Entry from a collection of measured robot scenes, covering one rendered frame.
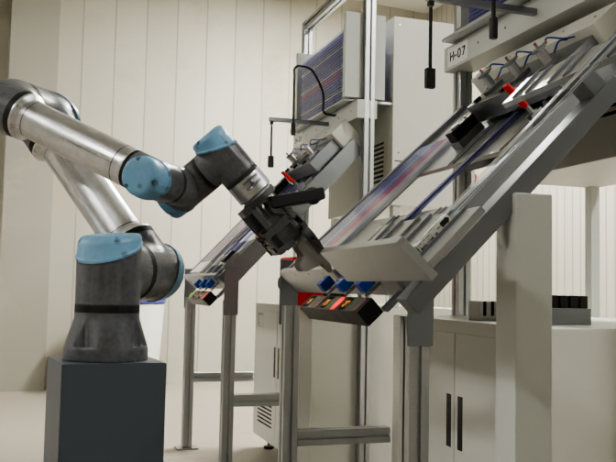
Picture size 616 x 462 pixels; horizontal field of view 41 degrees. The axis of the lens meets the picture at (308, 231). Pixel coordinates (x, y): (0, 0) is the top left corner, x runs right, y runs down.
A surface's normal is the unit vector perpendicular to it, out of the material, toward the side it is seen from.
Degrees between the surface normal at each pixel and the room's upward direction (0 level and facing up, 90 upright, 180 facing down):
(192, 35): 90
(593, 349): 90
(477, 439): 90
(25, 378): 90
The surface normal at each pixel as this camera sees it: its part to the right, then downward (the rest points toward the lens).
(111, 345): 0.37, -0.36
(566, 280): -0.91, -0.05
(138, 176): -0.32, -0.07
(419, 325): 0.32, -0.06
